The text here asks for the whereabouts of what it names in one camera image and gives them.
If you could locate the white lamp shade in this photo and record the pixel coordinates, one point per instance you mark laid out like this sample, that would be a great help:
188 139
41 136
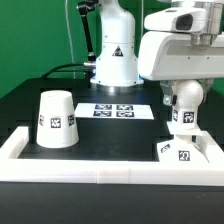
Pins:
57 126

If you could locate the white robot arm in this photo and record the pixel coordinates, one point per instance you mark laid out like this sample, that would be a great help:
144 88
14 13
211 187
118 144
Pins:
117 65

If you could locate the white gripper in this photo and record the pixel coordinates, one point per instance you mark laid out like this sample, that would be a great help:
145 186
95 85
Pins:
170 56

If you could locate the white U-shaped fence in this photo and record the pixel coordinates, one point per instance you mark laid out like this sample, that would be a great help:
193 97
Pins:
15 169

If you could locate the white marker sheet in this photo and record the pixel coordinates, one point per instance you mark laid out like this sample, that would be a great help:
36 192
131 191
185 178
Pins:
114 111

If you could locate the white lamp base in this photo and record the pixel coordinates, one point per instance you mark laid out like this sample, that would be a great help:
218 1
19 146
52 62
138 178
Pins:
181 149

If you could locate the white lamp bulb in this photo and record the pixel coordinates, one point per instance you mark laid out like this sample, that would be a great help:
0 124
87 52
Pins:
189 95

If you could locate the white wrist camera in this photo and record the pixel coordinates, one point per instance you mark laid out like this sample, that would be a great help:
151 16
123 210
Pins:
177 19

